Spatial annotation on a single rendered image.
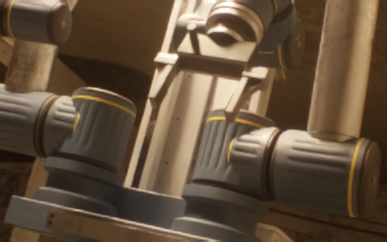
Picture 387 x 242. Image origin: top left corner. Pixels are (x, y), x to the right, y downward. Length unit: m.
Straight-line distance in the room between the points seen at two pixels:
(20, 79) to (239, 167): 0.74
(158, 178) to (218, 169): 0.50
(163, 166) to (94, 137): 0.38
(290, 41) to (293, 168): 0.40
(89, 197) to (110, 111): 0.25
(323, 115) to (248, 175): 0.24
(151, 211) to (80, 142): 0.31
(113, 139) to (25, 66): 0.36
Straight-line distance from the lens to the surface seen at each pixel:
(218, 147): 1.64
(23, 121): 1.89
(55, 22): 1.54
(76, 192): 1.77
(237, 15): 1.09
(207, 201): 1.61
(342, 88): 1.60
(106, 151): 1.80
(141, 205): 1.92
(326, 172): 1.54
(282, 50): 1.28
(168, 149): 2.10
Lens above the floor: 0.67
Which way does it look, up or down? 14 degrees up
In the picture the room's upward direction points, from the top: 14 degrees clockwise
